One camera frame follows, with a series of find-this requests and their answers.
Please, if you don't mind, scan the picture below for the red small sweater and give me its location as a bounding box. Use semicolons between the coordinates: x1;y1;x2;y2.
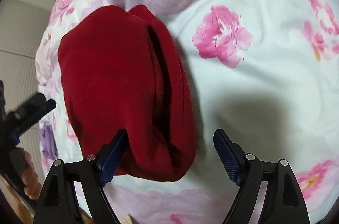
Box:
58;5;196;182

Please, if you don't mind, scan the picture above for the person's left hand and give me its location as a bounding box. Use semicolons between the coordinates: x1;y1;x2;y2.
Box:
21;152;42;200

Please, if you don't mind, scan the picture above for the purple small garment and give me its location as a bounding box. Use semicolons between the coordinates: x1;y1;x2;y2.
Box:
39;123;59;160

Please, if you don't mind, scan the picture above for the white louvred wardrobe door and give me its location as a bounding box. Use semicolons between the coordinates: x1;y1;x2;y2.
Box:
0;0;54;214

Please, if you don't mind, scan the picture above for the pink floral duvet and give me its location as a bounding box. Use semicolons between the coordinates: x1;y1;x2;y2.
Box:
36;0;338;223

